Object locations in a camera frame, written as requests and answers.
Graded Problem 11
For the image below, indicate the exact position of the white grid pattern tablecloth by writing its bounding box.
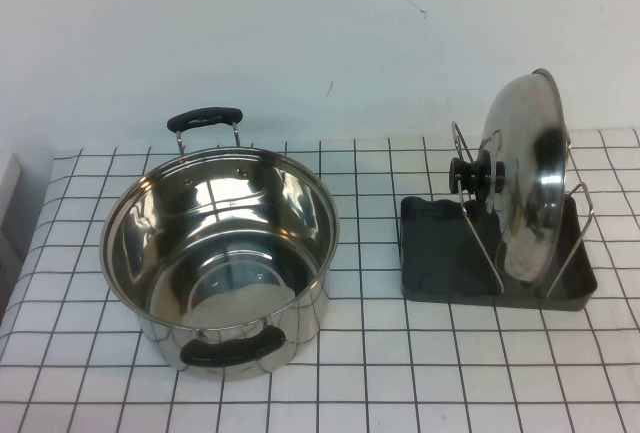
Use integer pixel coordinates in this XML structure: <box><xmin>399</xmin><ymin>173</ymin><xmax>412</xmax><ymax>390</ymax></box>
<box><xmin>0</xmin><ymin>127</ymin><xmax>640</xmax><ymax>433</ymax></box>

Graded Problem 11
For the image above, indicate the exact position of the metal wire lid rack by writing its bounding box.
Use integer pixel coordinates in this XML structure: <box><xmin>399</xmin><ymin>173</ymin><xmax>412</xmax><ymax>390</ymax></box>
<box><xmin>451</xmin><ymin>120</ymin><xmax>596</xmax><ymax>299</ymax></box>

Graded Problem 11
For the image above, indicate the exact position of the dark grey drip tray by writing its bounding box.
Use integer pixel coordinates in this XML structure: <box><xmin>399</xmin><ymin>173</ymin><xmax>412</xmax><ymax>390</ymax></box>
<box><xmin>399</xmin><ymin>196</ymin><xmax>600</xmax><ymax>313</ymax></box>

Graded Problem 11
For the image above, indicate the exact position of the stainless steel cooking pot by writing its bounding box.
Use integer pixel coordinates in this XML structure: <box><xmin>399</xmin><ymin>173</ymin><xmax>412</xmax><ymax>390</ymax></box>
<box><xmin>98</xmin><ymin>106</ymin><xmax>342</xmax><ymax>382</ymax></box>

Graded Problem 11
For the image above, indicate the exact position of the stainless steel pot lid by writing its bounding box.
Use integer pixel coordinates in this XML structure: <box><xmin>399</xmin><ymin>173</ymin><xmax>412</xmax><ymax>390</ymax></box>
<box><xmin>448</xmin><ymin>67</ymin><xmax>574</xmax><ymax>287</ymax></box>

